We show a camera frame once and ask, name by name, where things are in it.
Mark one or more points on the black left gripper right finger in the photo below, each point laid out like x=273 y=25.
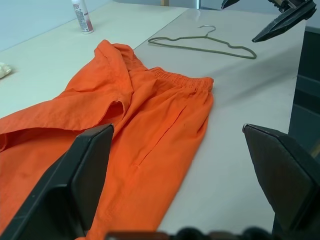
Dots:
x=290 y=180

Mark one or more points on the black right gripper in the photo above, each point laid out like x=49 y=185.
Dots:
x=281 y=5

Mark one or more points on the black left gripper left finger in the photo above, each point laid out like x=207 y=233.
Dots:
x=55 y=190

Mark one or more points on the olive hanger with silver hook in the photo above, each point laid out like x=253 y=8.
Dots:
x=200 y=49

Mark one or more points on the orange shirt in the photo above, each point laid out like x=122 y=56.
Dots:
x=155 y=120

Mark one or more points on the silver metal pole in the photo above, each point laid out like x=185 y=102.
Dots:
x=198 y=3

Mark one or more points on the black case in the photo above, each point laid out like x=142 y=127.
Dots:
x=307 y=95

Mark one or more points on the wooden clothes rack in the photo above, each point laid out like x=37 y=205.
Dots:
x=165 y=2

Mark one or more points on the cream filled plastic bag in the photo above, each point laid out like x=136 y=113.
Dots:
x=6 y=70

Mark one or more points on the white spray bottle red label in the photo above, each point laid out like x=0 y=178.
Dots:
x=83 y=17

